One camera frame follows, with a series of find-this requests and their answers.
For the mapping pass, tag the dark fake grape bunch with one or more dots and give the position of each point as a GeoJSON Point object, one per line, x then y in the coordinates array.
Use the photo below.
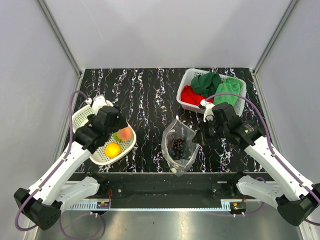
{"type": "Point", "coordinates": [177, 148]}

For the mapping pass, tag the dark green cloth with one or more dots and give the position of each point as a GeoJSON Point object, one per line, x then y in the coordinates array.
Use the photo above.
{"type": "Point", "coordinates": [207, 84]}

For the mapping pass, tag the orange fake peach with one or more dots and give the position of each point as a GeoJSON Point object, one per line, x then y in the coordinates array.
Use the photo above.
{"type": "Point", "coordinates": [125, 134]}

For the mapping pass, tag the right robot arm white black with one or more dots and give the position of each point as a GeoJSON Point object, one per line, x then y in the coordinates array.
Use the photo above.
{"type": "Point", "coordinates": [295, 197]}

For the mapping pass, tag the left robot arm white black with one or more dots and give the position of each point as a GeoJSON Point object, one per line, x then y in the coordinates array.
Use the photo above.
{"type": "Point", "coordinates": [45, 200]}

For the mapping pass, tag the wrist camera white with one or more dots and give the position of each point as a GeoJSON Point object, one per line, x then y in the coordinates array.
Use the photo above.
{"type": "Point", "coordinates": [207, 106]}
{"type": "Point", "coordinates": [96, 103]}

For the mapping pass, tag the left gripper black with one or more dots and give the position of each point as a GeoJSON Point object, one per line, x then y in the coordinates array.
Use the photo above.
{"type": "Point", "coordinates": [120, 122]}

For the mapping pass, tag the red cloth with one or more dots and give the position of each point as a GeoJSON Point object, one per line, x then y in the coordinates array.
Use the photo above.
{"type": "Point", "coordinates": [190, 97]}

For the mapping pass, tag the green fake apple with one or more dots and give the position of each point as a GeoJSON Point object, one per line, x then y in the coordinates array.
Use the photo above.
{"type": "Point", "coordinates": [115, 137]}

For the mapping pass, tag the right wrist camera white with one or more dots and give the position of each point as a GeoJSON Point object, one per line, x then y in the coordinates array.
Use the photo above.
{"type": "Point", "coordinates": [207, 106]}

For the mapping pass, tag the light green cloth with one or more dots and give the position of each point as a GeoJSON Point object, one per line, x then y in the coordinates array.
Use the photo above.
{"type": "Point", "coordinates": [229, 85]}

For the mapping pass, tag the white perforated oval basket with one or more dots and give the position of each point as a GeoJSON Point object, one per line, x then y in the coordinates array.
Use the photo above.
{"type": "Point", "coordinates": [99, 157]}

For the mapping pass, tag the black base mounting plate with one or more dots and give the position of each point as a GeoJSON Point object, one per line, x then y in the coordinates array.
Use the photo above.
{"type": "Point", "coordinates": [167, 191]}

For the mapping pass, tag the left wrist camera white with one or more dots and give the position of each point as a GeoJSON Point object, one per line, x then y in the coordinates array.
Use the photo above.
{"type": "Point", "coordinates": [96, 103]}

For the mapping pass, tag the white rectangular slotted basket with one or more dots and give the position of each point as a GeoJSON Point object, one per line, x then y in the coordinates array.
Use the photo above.
{"type": "Point", "coordinates": [186, 80]}

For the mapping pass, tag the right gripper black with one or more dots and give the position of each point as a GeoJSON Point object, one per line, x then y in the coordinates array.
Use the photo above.
{"type": "Point", "coordinates": [201, 137]}

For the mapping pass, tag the polka dot zip bag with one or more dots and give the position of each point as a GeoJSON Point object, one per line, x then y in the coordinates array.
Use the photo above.
{"type": "Point", "coordinates": [174, 130]}

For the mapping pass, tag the yellow fake lemon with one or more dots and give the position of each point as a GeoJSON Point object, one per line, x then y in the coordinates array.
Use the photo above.
{"type": "Point", "coordinates": [112, 150]}

